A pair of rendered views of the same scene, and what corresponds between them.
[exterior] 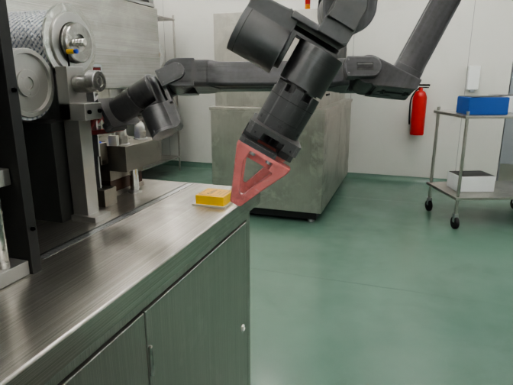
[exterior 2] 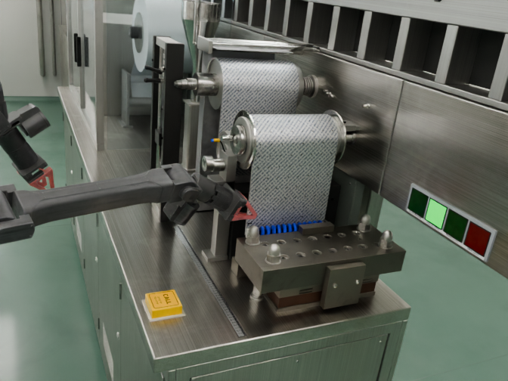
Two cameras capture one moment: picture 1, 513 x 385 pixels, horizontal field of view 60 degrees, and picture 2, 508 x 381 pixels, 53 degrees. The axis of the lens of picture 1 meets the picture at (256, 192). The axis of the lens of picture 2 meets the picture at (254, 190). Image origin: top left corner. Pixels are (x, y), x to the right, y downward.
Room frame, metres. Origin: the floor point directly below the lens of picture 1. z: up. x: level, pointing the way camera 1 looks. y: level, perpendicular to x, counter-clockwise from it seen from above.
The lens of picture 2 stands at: (1.83, -0.47, 1.62)
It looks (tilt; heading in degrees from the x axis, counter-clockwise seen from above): 22 degrees down; 135
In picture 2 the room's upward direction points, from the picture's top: 6 degrees clockwise
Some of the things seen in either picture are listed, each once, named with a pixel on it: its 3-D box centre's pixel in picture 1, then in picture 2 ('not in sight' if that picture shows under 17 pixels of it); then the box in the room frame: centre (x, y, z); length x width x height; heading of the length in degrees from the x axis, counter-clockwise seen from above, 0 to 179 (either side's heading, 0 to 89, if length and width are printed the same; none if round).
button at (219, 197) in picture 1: (215, 197); (163, 303); (1.01, 0.10, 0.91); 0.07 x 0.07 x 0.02; 71
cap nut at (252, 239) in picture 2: (120, 134); (253, 233); (1.05, 0.32, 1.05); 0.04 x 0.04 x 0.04
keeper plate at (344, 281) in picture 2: not in sight; (343, 285); (1.25, 0.45, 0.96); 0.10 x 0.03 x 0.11; 71
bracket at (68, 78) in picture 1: (85, 146); (218, 207); (0.88, 0.34, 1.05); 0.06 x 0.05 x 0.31; 71
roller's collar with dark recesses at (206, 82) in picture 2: not in sight; (205, 84); (0.69, 0.43, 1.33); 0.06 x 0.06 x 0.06; 71
